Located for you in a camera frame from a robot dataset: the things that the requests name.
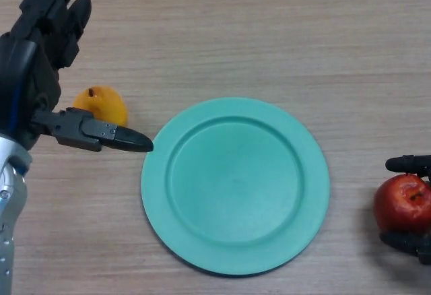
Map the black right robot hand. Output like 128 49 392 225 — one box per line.
379 154 431 265

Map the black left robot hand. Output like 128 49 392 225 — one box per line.
0 0 154 154

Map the red apple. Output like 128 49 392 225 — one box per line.
374 172 431 234

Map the green round plate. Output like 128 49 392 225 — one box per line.
140 97 331 277

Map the yellow pear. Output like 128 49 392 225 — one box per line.
73 86 129 128

